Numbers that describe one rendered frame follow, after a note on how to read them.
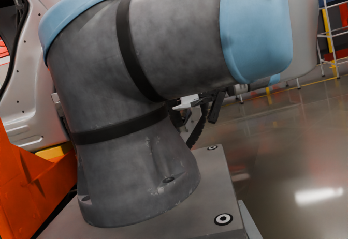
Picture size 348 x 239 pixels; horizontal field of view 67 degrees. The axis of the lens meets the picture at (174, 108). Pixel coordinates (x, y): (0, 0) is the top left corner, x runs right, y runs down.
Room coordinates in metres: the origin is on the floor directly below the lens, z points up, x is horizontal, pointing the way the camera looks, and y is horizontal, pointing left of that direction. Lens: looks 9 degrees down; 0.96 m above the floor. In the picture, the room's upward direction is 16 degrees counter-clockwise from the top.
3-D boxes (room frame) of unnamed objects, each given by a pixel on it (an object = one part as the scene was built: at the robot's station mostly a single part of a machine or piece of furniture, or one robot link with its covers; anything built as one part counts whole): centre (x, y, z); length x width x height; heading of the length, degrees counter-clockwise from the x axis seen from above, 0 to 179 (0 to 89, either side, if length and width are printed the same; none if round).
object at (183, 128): (0.86, 0.00, 0.83); 0.04 x 0.04 x 0.16
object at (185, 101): (0.81, -0.04, 0.85); 0.09 x 0.03 x 0.06; 121
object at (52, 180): (1.21, 0.67, 0.69); 0.52 x 0.17 x 0.35; 178
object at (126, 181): (0.32, 0.07, 0.87); 0.15 x 0.15 x 0.10
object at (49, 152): (1.38, 0.67, 0.70); 0.14 x 0.14 x 0.05; 88
